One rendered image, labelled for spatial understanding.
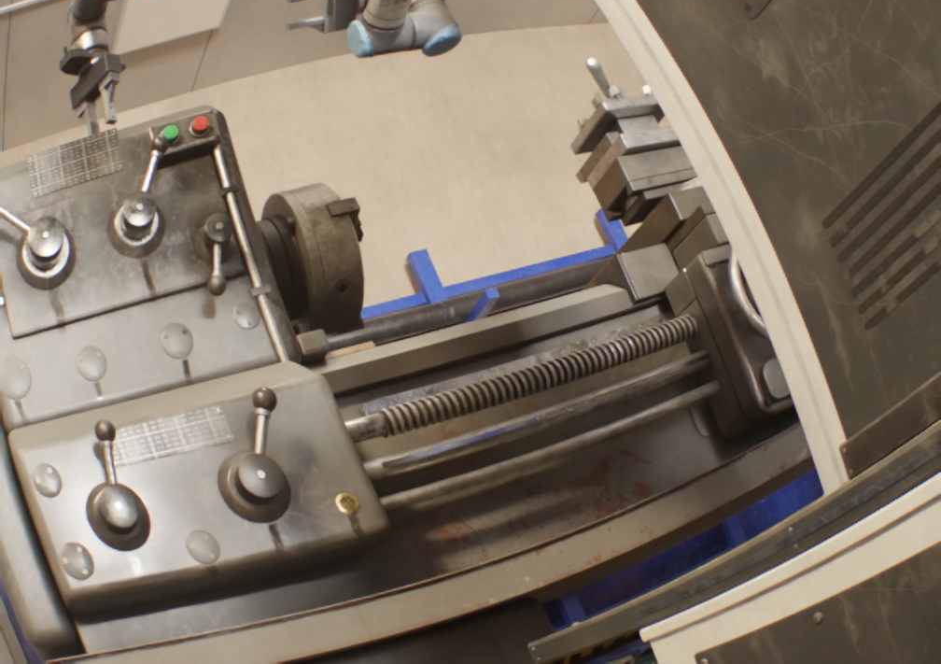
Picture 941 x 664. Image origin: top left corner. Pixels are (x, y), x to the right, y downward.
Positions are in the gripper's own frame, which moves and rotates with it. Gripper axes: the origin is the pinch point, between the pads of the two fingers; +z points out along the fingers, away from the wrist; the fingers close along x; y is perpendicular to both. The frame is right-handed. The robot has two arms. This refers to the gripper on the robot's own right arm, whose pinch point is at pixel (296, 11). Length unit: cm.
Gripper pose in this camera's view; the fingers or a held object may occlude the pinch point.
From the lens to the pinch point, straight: 251.4
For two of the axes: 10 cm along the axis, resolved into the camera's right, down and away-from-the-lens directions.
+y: 5.0, 3.9, -7.8
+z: -8.7, 2.2, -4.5
